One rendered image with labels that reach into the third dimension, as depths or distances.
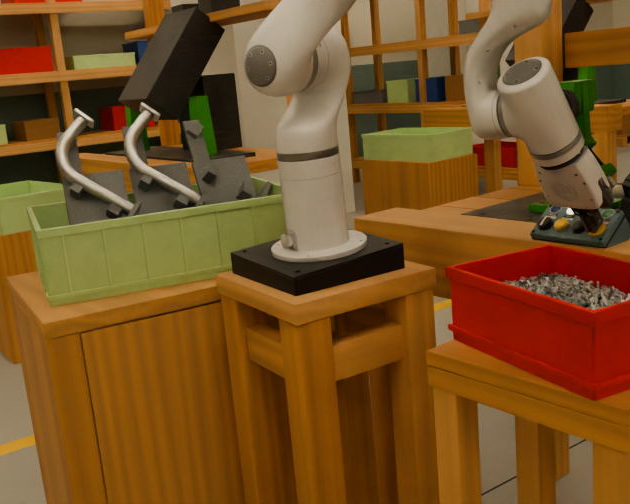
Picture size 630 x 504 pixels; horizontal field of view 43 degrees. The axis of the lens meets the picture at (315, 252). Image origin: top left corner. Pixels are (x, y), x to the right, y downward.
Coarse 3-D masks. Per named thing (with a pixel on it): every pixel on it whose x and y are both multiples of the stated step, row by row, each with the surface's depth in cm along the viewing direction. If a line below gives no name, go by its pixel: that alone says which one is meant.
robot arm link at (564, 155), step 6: (576, 138) 122; (582, 138) 124; (570, 144) 122; (576, 144) 123; (582, 144) 124; (528, 150) 127; (564, 150) 122; (570, 150) 122; (576, 150) 123; (534, 156) 125; (540, 156) 124; (546, 156) 123; (552, 156) 123; (558, 156) 123; (564, 156) 123; (570, 156) 123; (540, 162) 125; (546, 162) 124; (552, 162) 124; (558, 162) 123; (564, 162) 123
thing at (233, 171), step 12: (192, 120) 210; (192, 132) 207; (192, 144) 208; (204, 144) 210; (192, 156) 207; (204, 156) 209; (240, 156) 213; (192, 168) 207; (204, 168) 208; (228, 168) 210; (240, 168) 212; (216, 180) 208; (228, 180) 209; (240, 180) 211; (216, 192) 207; (228, 192) 208; (204, 204) 205
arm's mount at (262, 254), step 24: (384, 240) 155; (240, 264) 158; (264, 264) 150; (288, 264) 148; (312, 264) 146; (336, 264) 145; (360, 264) 148; (384, 264) 151; (288, 288) 143; (312, 288) 143
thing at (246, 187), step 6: (210, 168) 202; (216, 168) 203; (204, 174) 206; (210, 174) 202; (216, 174) 202; (204, 180) 206; (210, 180) 205; (246, 186) 205; (252, 186) 210; (240, 192) 205; (246, 192) 204; (252, 192) 205; (240, 198) 208; (246, 198) 207
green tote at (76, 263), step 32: (256, 192) 221; (32, 224) 178; (64, 224) 208; (96, 224) 171; (128, 224) 174; (160, 224) 177; (192, 224) 180; (224, 224) 183; (256, 224) 186; (64, 256) 170; (96, 256) 173; (128, 256) 176; (160, 256) 178; (192, 256) 181; (224, 256) 184; (64, 288) 172; (96, 288) 174; (128, 288) 177
